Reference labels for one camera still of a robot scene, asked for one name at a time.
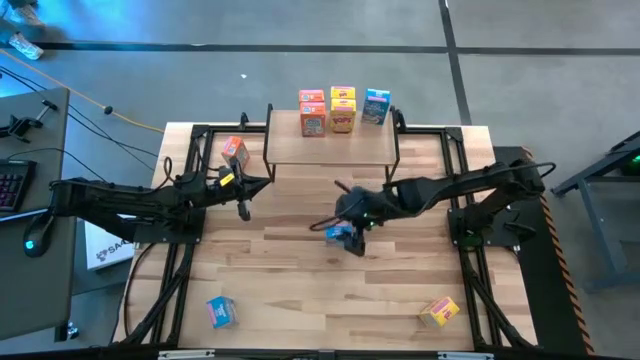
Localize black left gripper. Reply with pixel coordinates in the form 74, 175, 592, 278
213, 168, 273, 223

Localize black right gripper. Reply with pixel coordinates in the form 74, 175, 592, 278
333, 185, 389, 258

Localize blue Rice Krispies cereal box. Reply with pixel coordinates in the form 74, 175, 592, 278
325, 223, 354, 246
360, 88, 392, 127
205, 295, 239, 330

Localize white box with logo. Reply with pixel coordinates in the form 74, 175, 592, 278
83, 219, 139, 272

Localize black floor mat hazard edge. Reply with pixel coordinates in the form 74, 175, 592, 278
492, 145, 596, 357

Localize dark grey side desk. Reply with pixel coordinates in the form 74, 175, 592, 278
0, 206, 79, 342
0, 87, 71, 221

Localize black computer mouse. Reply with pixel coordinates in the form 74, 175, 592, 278
22, 210, 57, 259

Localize black keyboard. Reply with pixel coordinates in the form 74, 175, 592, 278
0, 158, 38, 212

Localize person's shoe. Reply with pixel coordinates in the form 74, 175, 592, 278
7, 32, 45, 61
7, 0, 45, 26

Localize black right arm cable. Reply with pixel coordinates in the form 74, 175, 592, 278
308, 160, 557, 233

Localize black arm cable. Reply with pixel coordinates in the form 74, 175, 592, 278
160, 149, 224, 186
308, 160, 557, 233

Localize black aluminium table frame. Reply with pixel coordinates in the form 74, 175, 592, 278
113, 123, 539, 351

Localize wooden shelf black metal frame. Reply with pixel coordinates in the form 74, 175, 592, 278
263, 103, 402, 184

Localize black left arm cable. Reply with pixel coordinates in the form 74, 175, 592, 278
160, 149, 224, 186

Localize yellow floor cable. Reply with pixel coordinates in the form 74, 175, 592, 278
0, 48, 166, 134

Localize black floor cable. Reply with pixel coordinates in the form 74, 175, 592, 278
0, 64, 161, 174

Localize silver metal bracket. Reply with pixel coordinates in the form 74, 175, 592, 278
157, 349, 216, 360
437, 351, 496, 360

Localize grey metal cart frame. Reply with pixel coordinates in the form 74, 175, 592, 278
551, 130, 640, 294

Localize black desk clamp mount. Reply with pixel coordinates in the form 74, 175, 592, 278
0, 98, 59, 144

